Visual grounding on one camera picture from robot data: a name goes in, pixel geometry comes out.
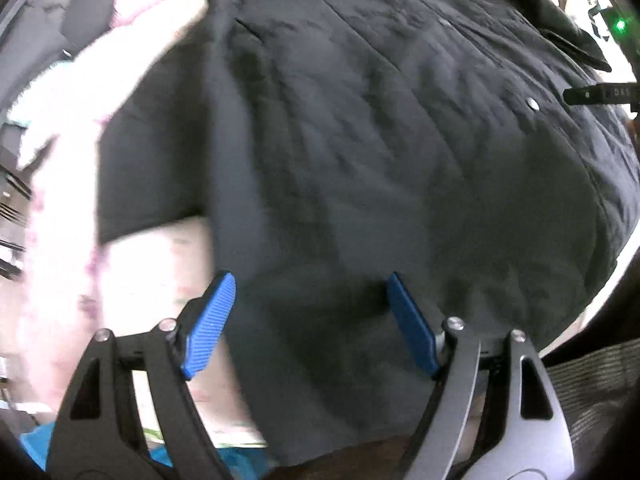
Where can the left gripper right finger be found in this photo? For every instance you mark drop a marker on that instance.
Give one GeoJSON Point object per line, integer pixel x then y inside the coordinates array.
{"type": "Point", "coordinates": [493, 413]}

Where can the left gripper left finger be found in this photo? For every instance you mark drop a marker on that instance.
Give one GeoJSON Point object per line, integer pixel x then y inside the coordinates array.
{"type": "Point", "coordinates": [98, 432]}

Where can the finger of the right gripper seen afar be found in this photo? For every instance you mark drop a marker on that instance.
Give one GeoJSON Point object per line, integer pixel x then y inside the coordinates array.
{"type": "Point", "coordinates": [603, 94]}

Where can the black jacket garment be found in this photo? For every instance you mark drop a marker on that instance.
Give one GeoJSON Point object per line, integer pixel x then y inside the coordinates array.
{"type": "Point", "coordinates": [331, 143]}

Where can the cherry print bed sheet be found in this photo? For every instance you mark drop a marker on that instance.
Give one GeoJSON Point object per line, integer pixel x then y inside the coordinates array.
{"type": "Point", "coordinates": [73, 286]}

